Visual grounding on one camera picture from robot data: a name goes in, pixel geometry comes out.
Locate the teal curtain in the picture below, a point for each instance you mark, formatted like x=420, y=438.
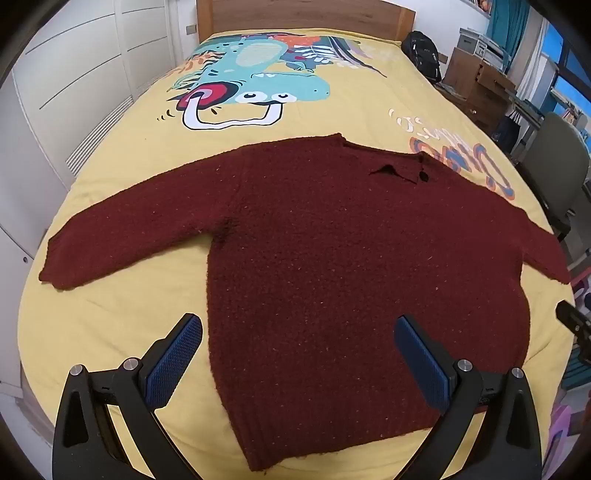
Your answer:
x=508, y=23

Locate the wooden headboard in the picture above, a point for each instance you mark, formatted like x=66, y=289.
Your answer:
x=295, y=16

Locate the grey printer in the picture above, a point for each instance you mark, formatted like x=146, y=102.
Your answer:
x=482, y=44

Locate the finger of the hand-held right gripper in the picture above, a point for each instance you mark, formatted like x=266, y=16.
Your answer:
x=575, y=321

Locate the white wardrobe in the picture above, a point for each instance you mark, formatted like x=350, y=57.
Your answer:
x=60, y=101

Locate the dark red knitted sweater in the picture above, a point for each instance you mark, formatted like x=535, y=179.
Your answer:
x=323, y=258

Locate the black shopping bag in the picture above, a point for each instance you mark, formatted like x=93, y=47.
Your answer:
x=509, y=134

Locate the yellow printed bedspread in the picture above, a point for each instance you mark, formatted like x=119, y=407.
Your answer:
x=138, y=157

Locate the grey office chair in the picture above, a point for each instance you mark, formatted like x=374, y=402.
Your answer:
x=556, y=161

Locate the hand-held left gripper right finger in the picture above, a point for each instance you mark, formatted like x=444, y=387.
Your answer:
x=420, y=360

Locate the brown cardboard box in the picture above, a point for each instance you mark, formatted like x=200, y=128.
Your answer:
x=480, y=92

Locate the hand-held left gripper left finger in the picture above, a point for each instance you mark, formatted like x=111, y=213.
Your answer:
x=178, y=360

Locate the black backpack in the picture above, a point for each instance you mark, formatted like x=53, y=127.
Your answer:
x=422, y=53

